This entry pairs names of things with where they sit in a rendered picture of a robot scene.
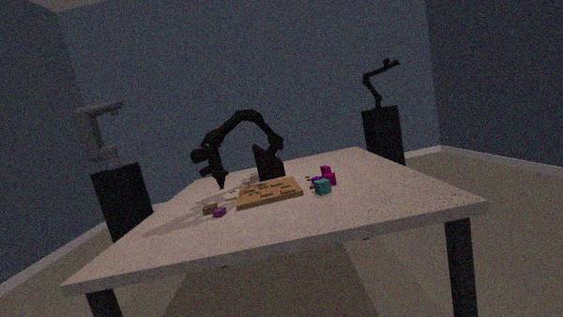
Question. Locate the magenta block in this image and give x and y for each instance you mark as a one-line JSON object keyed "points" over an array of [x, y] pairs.
{"points": [[325, 170]]}

